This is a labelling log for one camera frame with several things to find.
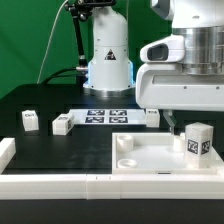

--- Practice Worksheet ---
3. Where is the white cable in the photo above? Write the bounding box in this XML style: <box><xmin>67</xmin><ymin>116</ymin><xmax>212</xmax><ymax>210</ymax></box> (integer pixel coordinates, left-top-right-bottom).
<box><xmin>36</xmin><ymin>0</ymin><xmax>69</xmax><ymax>85</ymax></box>

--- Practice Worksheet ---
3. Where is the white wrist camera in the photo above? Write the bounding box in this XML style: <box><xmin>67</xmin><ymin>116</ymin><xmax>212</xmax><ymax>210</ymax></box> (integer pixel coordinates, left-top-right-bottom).
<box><xmin>140</xmin><ymin>35</ymin><xmax>185</xmax><ymax>63</ymax></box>

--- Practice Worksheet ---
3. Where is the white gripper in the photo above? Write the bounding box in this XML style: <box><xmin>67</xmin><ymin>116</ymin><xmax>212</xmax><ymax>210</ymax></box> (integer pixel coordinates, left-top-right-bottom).
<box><xmin>135</xmin><ymin>63</ymin><xmax>224</xmax><ymax>134</ymax></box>

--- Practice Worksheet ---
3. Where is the black cable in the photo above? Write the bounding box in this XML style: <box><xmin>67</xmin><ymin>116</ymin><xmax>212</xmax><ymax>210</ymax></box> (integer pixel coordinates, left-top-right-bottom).
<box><xmin>41</xmin><ymin>67</ymin><xmax>88</xmax><ymax>85</ymax></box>

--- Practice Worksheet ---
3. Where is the white square tabletop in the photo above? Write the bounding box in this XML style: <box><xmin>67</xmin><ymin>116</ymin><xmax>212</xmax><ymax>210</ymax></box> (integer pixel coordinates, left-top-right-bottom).
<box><xmin>112</xmin><ymin>133</ymin><xmax>217</xmax><ymax>175</ymax></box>

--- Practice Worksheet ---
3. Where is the white U-shaped fence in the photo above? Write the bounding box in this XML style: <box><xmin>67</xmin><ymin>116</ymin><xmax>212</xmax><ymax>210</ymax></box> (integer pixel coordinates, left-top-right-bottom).
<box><xmin>0</xmin><ymin>138</ymin><xmax>224</xmax><ymax>200</ymax></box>

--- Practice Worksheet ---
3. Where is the white marker sheet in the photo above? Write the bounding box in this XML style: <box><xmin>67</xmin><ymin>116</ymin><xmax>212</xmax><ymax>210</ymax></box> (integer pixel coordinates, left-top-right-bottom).
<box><xmin>70</xmin><ymin>109</ymin><xmax>146</xmax><ymax>125</ymax></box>

